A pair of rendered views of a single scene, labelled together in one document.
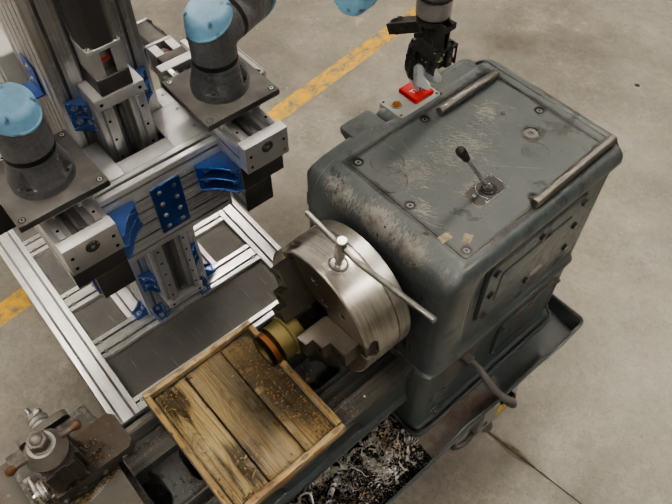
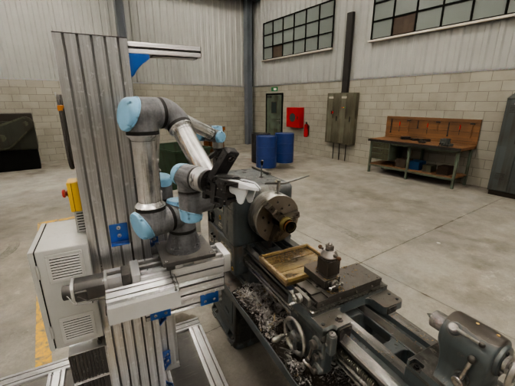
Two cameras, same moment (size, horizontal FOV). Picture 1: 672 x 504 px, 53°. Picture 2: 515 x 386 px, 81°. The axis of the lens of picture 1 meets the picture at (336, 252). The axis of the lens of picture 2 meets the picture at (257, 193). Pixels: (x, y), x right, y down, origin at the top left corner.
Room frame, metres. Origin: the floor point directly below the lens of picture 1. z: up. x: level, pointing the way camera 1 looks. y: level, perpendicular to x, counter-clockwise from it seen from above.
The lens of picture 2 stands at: (0.47, 1.80, 1.79)
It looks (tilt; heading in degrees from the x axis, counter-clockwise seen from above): 17 degrees down; 283
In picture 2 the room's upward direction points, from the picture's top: straight up
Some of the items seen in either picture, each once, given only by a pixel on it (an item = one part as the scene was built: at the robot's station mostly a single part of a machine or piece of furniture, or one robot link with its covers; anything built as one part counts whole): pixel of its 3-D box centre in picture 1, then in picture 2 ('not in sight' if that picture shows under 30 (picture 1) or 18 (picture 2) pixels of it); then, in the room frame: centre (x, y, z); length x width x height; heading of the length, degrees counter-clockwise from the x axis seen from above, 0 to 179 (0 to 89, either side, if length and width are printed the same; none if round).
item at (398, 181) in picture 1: (454, 206); (245, 202); (1.06, -0.29, 1.06); 0.59 x 0.48 x 0.39; 131
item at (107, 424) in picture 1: (81, 464); (323, 276); (0.45, 0.51, 0.99); 0.20 x 0.10 x 0.05; 131
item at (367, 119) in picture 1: (364, 130); not in sight; (1.14, -0.07, 1.24); 0.09 x 0.08 x 0.03; 131
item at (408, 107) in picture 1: (409, 105); not in sight; (1.23, -0.18, 1.23); 0.13 x 0.08 x 0.05; 131
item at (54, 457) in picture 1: (43, 447); (329, 252); (0.44, 0.53, 1.13); 0.08 x 0.08 x 0.03
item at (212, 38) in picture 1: (212, 28); (161, 185); (1.40, 0.30, 1.33); 0.13 x 0.12 x 0.14; 148
